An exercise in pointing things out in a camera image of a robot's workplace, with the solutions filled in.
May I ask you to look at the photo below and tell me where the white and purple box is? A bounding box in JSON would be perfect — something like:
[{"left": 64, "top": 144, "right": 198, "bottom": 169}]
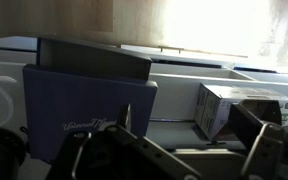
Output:
[{"left": 194, "top": 84, "right": 288, "bottom": 140}]

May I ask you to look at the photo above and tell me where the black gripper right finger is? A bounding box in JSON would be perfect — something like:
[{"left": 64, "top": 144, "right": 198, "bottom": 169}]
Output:
[{"left": 228, "top": 103, "right": 285, "bottom": 180}]

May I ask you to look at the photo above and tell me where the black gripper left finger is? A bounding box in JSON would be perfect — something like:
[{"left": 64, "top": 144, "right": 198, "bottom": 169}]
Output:
[{"left": 45, "top": 104, "right": 202, "bottom": 180}]

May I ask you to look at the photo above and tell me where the dark purple gift box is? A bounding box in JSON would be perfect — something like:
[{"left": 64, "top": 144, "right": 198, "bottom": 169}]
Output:
[{"left": 23, "top": 37, "right": 158, "bottom": 162}]

